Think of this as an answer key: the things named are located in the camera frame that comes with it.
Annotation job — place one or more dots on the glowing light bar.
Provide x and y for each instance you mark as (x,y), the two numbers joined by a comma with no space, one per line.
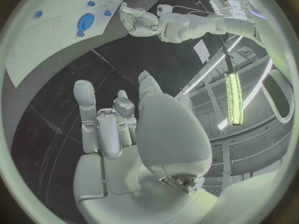
(233,99)

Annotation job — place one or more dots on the white task board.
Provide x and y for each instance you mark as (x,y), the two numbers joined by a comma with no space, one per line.
(58,41)

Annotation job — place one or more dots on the black lamp pole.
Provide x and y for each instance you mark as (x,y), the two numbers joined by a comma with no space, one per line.
(227,57)

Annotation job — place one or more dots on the small blue gear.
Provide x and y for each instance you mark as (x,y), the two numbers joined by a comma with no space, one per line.
(80,34)

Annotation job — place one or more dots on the white paper sheet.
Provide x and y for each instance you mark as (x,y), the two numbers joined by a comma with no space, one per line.
(202,51)

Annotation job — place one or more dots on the blue round plug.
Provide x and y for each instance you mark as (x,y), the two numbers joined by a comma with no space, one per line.
(38,14)

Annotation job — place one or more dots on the blue peg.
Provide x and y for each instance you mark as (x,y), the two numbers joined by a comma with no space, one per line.
(91,3)
(107,13)

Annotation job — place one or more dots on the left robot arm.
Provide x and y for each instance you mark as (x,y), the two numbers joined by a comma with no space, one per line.
(193,26)

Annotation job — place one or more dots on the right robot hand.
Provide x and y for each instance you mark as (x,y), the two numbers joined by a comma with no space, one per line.
(168,134)

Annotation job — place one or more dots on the cluttered workshop desk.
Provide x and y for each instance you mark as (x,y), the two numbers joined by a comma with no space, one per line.
(224,1)

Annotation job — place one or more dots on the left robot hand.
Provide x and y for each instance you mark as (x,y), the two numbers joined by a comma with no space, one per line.
(142,24)

